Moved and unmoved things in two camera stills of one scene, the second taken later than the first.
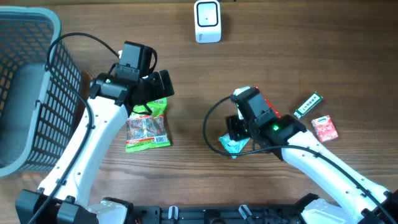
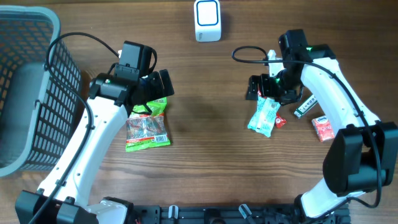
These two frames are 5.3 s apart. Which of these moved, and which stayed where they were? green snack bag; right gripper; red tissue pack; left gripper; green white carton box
Moved: right gripper
Stayed: green white carton box; green snack bag; left gripper; red tissue pack
